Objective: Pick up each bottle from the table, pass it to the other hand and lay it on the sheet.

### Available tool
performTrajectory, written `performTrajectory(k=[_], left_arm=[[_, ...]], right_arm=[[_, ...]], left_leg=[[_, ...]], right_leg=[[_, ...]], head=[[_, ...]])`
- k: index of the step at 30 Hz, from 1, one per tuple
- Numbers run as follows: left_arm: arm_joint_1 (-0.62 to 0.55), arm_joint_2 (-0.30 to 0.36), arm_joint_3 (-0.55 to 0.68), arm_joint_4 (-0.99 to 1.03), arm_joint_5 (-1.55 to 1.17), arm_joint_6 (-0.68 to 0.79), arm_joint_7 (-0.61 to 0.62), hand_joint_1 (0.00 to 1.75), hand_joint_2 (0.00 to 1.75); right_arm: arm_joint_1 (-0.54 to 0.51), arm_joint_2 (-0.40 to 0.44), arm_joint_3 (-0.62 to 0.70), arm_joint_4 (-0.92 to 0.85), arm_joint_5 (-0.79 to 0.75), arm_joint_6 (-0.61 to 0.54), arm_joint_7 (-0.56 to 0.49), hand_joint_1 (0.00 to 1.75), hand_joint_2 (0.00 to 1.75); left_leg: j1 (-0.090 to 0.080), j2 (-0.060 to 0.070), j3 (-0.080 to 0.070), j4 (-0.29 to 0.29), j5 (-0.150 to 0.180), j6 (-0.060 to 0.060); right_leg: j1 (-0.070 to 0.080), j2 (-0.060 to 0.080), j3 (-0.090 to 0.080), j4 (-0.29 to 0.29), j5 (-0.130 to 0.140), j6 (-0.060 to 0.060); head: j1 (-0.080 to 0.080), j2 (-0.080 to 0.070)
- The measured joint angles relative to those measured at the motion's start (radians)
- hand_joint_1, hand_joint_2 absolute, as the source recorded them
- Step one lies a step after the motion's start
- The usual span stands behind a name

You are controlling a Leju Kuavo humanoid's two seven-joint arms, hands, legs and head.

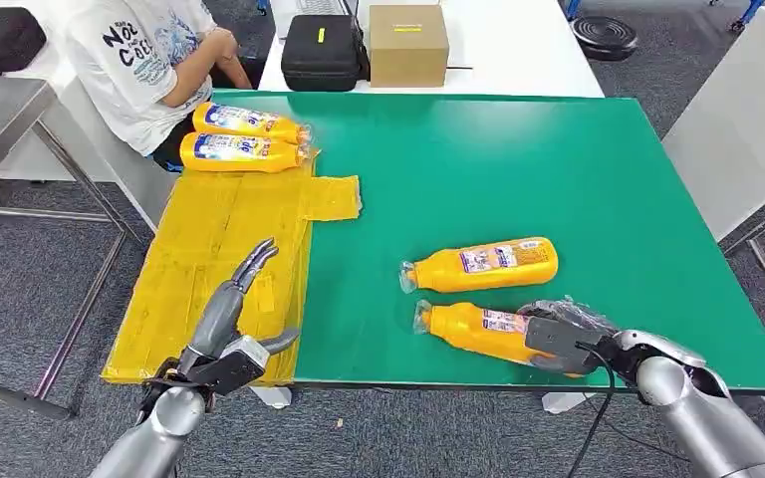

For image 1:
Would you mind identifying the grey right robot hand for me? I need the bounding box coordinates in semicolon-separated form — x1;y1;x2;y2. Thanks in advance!
517;297;622;336

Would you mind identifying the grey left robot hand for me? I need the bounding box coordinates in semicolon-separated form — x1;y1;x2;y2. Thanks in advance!
177;237;302;376

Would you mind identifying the orange drink bottle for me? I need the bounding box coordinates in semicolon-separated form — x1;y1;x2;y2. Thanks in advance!
399;236;561;296
178;130;311;175
191;101;313;145
412;299;587;380

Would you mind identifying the white table foot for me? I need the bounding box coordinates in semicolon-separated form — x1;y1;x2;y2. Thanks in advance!
540;393;595;416
249;386;294;411

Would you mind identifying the yellow plastic sheet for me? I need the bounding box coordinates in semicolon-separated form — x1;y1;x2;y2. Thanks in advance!
101;141;364;388

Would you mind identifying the green table mat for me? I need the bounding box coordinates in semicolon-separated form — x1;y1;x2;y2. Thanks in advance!
209;91;765;395

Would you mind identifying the white side table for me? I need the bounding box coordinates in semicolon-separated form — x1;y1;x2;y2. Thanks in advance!
660;5;765;339

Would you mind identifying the person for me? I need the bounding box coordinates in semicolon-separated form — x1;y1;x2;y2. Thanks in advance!
64;0;256;167

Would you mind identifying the round black base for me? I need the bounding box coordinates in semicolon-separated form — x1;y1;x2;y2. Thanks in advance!
568;15;639;63

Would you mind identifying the black zip case yellow tag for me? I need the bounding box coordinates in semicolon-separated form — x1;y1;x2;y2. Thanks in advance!
280;13;372;94

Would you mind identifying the brown cardboard box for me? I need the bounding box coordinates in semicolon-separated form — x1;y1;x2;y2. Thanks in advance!
368;3;451;90

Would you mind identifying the grey laptop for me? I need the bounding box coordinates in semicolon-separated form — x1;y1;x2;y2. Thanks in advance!
268;0;352;19

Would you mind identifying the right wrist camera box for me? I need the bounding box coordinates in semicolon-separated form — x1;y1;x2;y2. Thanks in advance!
523;316;613;378

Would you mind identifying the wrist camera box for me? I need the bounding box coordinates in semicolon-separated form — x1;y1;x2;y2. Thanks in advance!
186;334;272;397
523;316;613;378

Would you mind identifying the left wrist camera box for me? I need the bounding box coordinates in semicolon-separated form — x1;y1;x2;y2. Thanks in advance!
186;334;272;397

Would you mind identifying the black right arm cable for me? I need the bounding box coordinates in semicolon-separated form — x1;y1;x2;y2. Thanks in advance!
565;342;619;478

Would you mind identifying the black floor cable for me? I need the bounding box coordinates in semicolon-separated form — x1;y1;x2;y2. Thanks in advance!
583;395;694;463

